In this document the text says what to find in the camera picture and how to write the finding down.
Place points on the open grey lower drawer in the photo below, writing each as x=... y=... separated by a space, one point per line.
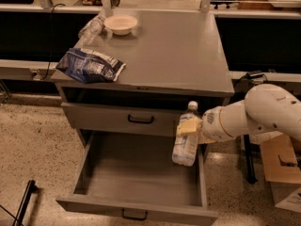
x=133 y=177

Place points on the grey drawer cabinet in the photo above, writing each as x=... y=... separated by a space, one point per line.
x=171 y=57

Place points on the white paper bowl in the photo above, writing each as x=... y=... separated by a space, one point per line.
x=121 y=24

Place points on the cardboard box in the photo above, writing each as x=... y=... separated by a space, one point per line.
x=280 y=159

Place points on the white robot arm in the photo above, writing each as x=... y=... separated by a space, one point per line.
x=265 y=108

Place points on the clear plastic water bottle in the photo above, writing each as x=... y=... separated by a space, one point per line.
x=185 y=147

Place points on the blue chip bag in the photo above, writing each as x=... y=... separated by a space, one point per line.
x=89 y=66

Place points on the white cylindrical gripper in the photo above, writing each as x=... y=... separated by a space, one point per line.
x=211 y=122

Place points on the black floor bar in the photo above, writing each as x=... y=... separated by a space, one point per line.
x=30 y=189

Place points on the grey upper drawer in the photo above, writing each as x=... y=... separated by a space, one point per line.
x=120 y=119

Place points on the black metal stand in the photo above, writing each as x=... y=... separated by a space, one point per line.
x=251 y=177

